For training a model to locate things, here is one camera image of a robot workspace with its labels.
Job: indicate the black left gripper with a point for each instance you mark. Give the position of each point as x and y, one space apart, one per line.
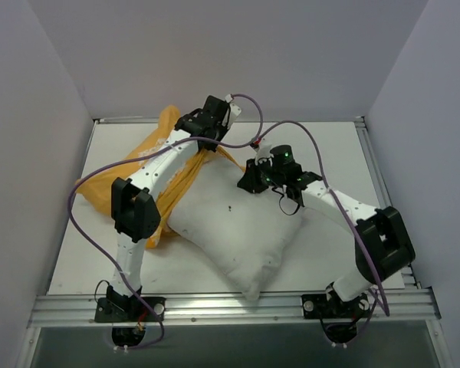
218 128

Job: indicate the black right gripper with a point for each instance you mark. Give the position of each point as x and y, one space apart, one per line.
251 181

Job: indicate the white pillow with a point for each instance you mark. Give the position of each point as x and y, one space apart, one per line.
243 234

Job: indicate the yellow printed pillowcase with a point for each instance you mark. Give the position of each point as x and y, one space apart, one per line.
159 166

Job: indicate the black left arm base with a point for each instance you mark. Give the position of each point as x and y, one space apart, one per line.
114 308

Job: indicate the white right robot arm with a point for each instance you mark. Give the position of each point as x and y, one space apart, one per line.
382 243

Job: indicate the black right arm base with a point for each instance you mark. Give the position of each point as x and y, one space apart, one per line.
338 319

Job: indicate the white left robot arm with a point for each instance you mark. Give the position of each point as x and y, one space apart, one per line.
133 200

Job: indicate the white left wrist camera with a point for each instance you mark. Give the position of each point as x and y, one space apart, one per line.
233 111

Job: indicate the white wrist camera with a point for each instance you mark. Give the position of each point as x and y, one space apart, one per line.
262 150
233 111

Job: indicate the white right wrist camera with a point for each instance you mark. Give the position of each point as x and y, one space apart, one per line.
262 150

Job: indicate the aluminium table edge rail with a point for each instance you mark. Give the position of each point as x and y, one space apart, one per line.
381 190

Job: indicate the aluminium front frame rail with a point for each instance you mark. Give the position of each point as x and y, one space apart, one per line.
228 309

